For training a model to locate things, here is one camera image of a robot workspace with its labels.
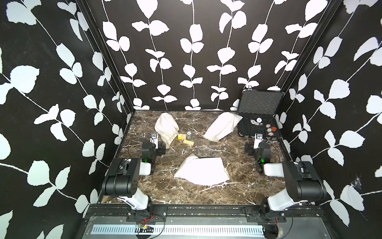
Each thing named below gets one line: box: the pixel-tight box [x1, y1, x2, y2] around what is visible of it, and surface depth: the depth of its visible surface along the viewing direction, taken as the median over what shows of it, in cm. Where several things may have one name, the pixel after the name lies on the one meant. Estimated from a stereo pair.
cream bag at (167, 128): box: [154, 112, 180, 149], surface depth 104 cm
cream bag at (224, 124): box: [202, 112, 244, 142], surface depth 106 cm
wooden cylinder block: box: [183, 139, 195, 146], surface depth 103 cm
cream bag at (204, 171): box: [174, 153, 230, 186], surface depth 87 cm
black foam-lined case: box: [236, 85, 285, 138], surface depth 112 cm
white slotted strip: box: [92, 224, 266, 236], surface depth 71 cm
